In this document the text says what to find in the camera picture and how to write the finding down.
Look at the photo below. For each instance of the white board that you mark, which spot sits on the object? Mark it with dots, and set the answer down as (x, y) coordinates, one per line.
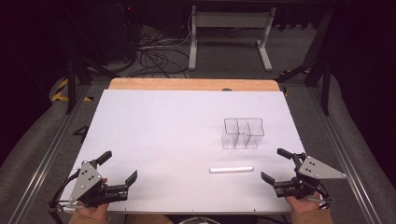
(174, 140)

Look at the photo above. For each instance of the yellow black floor tape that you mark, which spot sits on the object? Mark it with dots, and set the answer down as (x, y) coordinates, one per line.
(60, 93)

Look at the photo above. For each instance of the person's left hand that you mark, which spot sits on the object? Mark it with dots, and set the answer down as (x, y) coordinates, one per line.
(92, 212)

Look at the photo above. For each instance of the white tube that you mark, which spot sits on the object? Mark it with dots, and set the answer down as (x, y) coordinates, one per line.
(231, 170)

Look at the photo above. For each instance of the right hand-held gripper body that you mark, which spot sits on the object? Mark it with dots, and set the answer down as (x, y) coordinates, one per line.
(316, 169)

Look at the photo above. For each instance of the aluminium rail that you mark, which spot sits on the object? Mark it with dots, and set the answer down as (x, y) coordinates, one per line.
(46, 161)
(345, 155)

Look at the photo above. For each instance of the wooden table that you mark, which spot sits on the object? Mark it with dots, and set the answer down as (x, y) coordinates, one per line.
(193, 84)

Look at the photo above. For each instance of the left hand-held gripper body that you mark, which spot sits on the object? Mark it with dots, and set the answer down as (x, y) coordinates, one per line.
(84, 179)

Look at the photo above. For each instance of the white metal stand frame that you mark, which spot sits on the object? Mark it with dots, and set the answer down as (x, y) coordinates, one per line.
(230, 19)

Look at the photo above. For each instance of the person's right hand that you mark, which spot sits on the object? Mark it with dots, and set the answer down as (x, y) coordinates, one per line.
(301, 205)

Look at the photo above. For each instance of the black triangular bracket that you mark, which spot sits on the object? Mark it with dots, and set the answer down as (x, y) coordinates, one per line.
(81, 132)

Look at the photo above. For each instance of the black metal stand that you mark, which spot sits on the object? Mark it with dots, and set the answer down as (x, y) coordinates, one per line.
(72, 81)
(323, 74)

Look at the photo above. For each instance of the clear plastic divided organizer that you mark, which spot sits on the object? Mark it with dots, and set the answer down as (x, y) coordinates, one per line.
(243, 133)

